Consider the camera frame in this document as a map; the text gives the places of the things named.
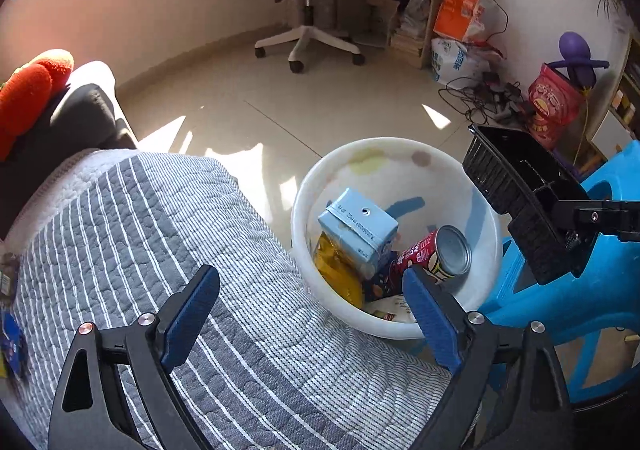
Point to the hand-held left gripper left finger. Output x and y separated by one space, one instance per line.
187 325

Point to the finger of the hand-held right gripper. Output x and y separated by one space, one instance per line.
605 217

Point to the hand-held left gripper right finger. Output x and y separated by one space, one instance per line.
432 320

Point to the red drink can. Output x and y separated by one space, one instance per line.
450 245

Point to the yellow snack packet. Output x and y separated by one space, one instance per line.
340 280

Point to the black ribbed plastic tray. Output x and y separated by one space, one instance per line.
500 165

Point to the light blue milk carton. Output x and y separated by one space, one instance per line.
350 230

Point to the white plastic bin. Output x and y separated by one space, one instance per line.
350 190

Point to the white snack packet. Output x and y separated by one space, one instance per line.
395 307

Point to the white shelf unit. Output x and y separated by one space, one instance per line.
607 130

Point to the grey striped quilt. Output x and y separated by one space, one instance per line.
150 230

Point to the blue plastic stool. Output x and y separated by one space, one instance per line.
550 310

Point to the red snack bag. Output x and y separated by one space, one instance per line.
550 100

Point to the black power strip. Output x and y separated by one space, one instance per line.
502 97

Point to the purple balloon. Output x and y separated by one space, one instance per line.
575 47

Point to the dark blue snack packet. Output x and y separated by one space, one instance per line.
12 345

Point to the white printed plastic bag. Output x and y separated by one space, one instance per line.
455 60

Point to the dark grey cushion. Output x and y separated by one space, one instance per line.
85 115

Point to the orange cardboard box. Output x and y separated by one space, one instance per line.
457 10

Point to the stack of books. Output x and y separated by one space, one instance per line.
407 42

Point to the orange plush toy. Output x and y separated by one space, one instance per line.
25 95

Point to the white office chair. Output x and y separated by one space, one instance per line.
310 37

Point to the grey cabinet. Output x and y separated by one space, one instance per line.
370 15

